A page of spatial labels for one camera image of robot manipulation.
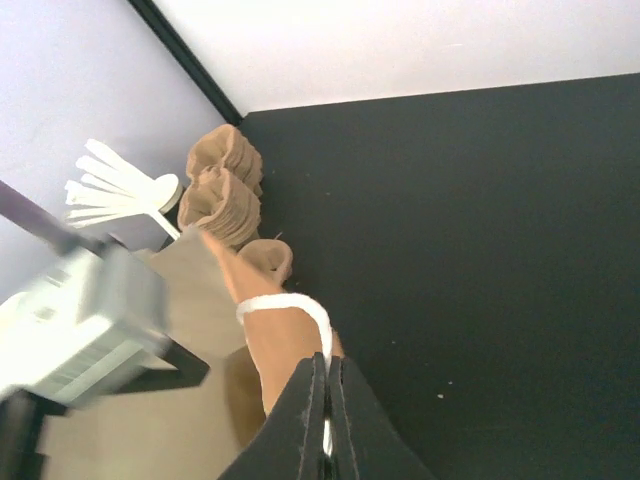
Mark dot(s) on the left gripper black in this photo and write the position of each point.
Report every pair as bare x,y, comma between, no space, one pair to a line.
125,370

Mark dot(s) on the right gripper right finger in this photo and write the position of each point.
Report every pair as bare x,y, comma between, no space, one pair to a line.
365,444

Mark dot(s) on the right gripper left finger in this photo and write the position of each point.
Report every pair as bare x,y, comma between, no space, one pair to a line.
289,446

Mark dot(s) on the small brown paper bag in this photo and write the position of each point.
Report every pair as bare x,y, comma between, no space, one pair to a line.
197,432

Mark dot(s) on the cup holding straws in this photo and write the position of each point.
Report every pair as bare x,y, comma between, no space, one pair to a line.
166,192

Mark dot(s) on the stack of pulp cup carriers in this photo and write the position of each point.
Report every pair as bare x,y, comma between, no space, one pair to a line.
223,197

